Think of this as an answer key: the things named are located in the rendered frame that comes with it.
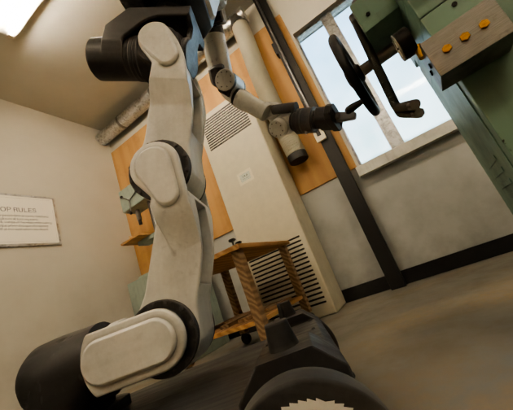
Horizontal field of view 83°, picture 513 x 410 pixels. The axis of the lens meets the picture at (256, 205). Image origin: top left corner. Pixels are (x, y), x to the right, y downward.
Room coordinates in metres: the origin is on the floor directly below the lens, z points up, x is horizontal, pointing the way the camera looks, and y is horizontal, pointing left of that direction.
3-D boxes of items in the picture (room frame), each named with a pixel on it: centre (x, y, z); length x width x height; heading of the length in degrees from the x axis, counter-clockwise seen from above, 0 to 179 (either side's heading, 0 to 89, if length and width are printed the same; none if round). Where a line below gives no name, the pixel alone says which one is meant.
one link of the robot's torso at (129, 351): (0.65, 0.31, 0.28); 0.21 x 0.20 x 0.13; 89
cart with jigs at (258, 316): (1.74, 0.28, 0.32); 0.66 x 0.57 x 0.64; 156
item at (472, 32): (0.49, -0.47, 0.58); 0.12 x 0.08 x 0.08; 58
